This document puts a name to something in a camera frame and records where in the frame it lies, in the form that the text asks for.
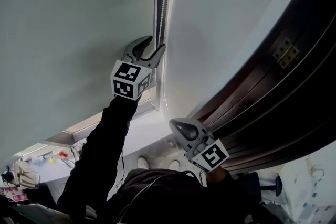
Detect black headset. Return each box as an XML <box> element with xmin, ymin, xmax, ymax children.
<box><xmin>1</xmin><ymin>169</ymin><xmax>14</xmax><ymax>185</ymax></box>

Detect thin black cable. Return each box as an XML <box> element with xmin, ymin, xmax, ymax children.
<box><xmin>114</xmin><ymin>148</ymin><xmax>125</xmax><ymax>190</ymax></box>

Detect brass door hinge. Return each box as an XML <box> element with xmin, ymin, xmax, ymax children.
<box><xmin>272</xmin><ymin>37</ymin><xmax>300</xmax><ymax>69</ymax></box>

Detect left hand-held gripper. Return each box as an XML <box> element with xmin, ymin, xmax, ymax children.
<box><xmin>110</xmin><ymin>35</ymin><xmax>167</xmax><ymax>101</ymax></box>

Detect grey roller blind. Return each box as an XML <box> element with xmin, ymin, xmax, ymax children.
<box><xmin>0</xmin><ymin>0</ymin><xmax>159</xmax><ymax>165</ymax></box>

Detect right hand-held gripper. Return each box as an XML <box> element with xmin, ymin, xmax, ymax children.
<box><xmin>169</xmin><ymin>118</ymin><xmax>230</xmax><ymax>173</ymax></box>

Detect metal ring handle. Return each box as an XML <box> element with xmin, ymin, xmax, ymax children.
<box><xmin>310</xmin><ymin>164</ymin><xmax>326</xmax><ymax>182</ymax></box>

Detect white cabinet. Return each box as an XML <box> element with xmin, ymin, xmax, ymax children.
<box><xmin>262</xmin><ymin>151</ymin><xmax>336</xmax><ymax>224</ymax></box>

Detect beige bag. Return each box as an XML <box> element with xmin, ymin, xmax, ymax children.
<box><xmin>13</xmin><ymin>159</ymin><xmax>40</xmax><ymax>190</ymax></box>

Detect dark wooden door frame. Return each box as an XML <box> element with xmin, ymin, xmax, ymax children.
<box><xmin>186</xmin><ymin>0</ymin><xmax>336</xmax><ymax>174</ymax></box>

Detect person's right forearm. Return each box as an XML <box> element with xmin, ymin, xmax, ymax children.
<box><xmin>205</xmin><ymin>167</ymin><xmax>229</xmax><ymax>188</ymax></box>

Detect pink packets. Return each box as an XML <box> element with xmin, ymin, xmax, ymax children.
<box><xmin>2</xmin><ymin>187</ymin><xmax>28</xmax><ymax>203</ymax></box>

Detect person's left forearm black sleeve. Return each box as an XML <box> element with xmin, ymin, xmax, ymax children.
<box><xmin>55</xmin><ymin>95</ymin><xmax>140</xmax><ymax>211</ymax></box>

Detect thin white cable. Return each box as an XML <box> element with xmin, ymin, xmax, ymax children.
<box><xmin>114</xmin><ymin>175</ymin><xmax>170</xmax><ymax>224</ymax></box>

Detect person's black clothed torso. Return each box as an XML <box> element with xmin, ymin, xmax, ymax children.
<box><xmin>55</xmin><ymin>167</ymin><xmax>266</xmax><ymax>224</ymax></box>

